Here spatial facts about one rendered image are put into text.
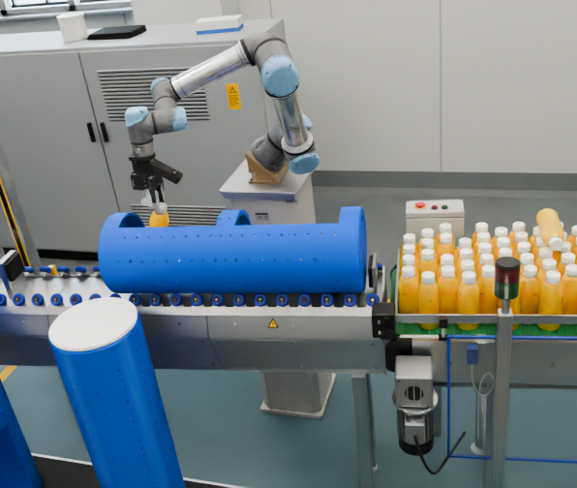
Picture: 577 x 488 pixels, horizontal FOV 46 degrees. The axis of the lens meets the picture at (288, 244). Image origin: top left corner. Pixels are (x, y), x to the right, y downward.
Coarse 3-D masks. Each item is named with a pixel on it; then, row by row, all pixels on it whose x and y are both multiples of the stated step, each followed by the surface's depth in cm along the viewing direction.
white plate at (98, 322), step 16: (80, 304) 225; (96, 304) 224; (112, 304) 223; (128, 304) 222; (64, 320) 217; (80, 320) 216; (96, 320) 215; (112, 320) 214; (128, 320) 213; (64, 336) 210; (80, 336) 209; (96, 336) 208; (112, 336) 207
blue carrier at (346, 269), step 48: (144, 240) 225; (192, 240) 222; (240, 240) 218; (288, 240) 215; (336, 240) 212; (144, 288) 231; (192, 288) 228; (240, 288) 225; (288, 288) 222; (336, 288) 218
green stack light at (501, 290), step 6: (498, 282) 179; (516, 282) 178; (498, 288) 179; (504, 288) 178; (510, 288) 177; (516, 288) 178; (498, 294) 180; (504, 294) 179; (510, 294) 178; (516, 294) 179
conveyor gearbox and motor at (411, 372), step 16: (400, 368) 206; (416, 368) 205; (432, 368) 205; (400, 384) 203; (416, 384) 203; (432, 384) 202; (400, 400) 206; (416, 400) 206; (432, 400) 205; (400, 416) 214; (416, 416) 209; (432, 416) 214; (400, 432) 217; (416, 432) 207; (432, 432) 217; (416, 448) 216
